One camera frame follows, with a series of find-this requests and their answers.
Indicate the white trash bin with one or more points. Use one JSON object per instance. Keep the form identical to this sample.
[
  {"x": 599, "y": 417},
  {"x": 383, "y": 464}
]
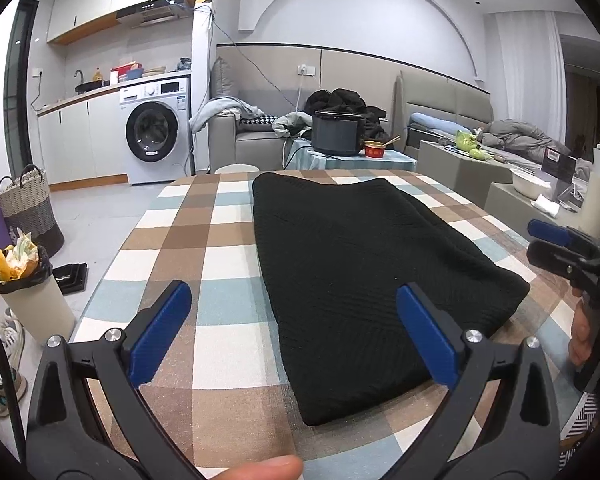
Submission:
[{"x": 30, "y": 290}]

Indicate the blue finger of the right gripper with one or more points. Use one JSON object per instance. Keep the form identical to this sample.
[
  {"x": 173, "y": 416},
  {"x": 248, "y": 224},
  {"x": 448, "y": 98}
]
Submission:
[{"x": 548, "y": 232}]

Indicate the blue pillow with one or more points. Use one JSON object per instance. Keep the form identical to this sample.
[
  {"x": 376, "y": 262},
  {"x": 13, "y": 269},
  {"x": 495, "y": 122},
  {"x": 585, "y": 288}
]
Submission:
[{"x": 434, "y": 123}]

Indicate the woven laundry basket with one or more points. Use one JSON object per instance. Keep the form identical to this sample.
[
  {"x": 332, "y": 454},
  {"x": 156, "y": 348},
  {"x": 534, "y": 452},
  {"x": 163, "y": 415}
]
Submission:
[{"x": 26, "y": 208}]

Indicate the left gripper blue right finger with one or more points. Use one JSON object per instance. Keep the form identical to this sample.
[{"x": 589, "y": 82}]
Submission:
[{"x": 434, "y": 333}]

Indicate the green plush toy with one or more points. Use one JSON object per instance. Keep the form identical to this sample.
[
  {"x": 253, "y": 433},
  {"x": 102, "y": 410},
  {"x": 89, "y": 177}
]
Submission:
[{"x": 467, "y": 143}]

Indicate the black air fryer pot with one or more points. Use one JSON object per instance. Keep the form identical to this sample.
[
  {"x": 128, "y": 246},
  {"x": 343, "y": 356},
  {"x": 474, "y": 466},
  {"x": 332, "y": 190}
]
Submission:
[{"x": 336, "y": 134}]

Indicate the grey blanket on sofa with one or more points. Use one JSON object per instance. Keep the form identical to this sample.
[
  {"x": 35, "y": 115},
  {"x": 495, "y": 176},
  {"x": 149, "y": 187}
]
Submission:
[{"x": 222, "y": 105}]

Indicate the small teal side table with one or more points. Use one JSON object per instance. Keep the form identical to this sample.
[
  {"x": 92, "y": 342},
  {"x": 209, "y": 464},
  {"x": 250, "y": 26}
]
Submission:
[{"x": 302, "y": 156}]

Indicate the black knit sweater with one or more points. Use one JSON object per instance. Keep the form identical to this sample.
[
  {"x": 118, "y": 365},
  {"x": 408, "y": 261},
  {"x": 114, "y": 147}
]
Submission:
[{"x": 332, "y": 258}]

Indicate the white basin bowl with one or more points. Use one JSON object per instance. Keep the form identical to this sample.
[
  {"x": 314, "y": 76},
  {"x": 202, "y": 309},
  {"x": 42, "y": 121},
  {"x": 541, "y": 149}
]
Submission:
[{"x": 529, "y": 185}]

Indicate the grey duvet on bed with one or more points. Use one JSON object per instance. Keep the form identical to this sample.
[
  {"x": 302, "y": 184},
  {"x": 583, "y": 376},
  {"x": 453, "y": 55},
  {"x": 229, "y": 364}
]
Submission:
[{"x": 520, "y": 138}]

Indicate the white lower kitchen cabinets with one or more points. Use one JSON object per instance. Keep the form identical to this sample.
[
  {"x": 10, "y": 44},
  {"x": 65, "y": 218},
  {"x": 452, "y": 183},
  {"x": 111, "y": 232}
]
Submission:
[{"x": 82, "y": 143}]

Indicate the grey sofa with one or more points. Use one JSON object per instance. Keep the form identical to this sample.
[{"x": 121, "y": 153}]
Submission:
[{"x": 276, "y": 79}]

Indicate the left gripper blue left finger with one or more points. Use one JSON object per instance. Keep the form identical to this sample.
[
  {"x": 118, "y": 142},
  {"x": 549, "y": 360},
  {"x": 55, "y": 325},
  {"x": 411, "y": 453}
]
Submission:
[{"x": 152, "y": 330}]

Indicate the checkered plaid tablecloth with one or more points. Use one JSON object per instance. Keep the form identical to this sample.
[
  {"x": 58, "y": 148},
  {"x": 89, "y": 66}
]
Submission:
[{"x": 221, "y": 392}]

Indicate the grey bed headboard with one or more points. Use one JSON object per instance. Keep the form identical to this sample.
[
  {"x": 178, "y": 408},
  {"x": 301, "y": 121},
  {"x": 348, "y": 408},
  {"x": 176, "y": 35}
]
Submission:
[{"x": 434, "y": 95}]

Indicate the red instant noodle bowl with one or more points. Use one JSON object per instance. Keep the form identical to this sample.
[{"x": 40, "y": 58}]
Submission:
[{"x": 373, "y": 149}]

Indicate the range hood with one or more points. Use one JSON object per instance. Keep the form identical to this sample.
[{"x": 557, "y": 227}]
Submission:
[{"x": 155, "y": 12}]

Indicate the white washing machine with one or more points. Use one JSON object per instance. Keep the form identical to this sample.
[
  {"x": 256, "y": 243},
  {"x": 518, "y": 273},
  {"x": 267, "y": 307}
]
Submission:
[{"x": 154, "y": 118}]

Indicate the person's left hand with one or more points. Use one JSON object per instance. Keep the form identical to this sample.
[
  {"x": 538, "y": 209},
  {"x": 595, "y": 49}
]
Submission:
[{"x": 287, "y": 467}]

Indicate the person's right hand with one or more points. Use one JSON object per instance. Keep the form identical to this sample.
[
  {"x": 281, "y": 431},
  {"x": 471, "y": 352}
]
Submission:
[{"x": 580, "y": 348}]

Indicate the black clothes pile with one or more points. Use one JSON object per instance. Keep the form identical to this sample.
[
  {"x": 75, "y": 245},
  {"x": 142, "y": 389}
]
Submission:
[{"x": 349, "y": 102}]

